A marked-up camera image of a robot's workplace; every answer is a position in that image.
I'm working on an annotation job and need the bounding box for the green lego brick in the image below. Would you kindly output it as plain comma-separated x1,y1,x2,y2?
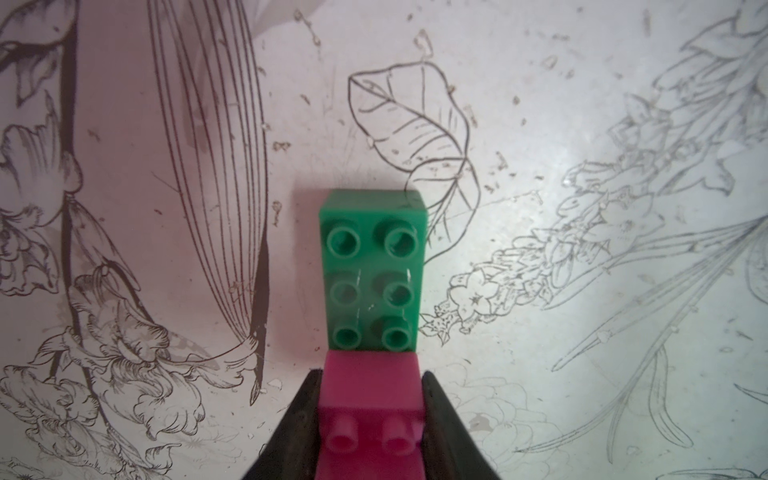
318,189,428,352

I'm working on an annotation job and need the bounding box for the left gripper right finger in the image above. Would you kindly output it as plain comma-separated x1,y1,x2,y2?
421,371,500,480

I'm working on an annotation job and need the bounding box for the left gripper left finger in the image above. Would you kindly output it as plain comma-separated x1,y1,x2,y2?
243,369,323,480

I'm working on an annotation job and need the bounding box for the pink lego brick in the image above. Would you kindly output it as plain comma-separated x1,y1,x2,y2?
315,350,426,480

